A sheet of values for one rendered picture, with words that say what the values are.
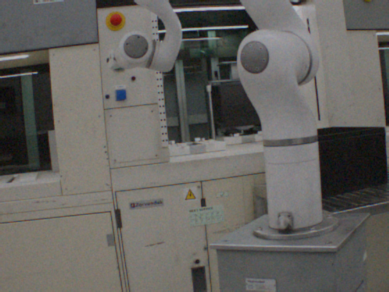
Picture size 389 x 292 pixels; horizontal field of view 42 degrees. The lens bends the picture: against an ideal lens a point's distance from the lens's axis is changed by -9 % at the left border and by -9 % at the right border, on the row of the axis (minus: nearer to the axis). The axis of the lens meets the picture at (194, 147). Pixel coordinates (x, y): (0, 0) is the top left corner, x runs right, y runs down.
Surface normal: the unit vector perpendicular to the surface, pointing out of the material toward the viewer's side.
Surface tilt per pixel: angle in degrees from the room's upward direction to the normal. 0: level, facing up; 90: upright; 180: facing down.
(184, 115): 90
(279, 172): 90
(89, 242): 90
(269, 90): 127
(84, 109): 90
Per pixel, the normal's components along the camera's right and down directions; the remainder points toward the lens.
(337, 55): 0.23, 0.05
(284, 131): -0.30, 0.14
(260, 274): -0.52, 0.11
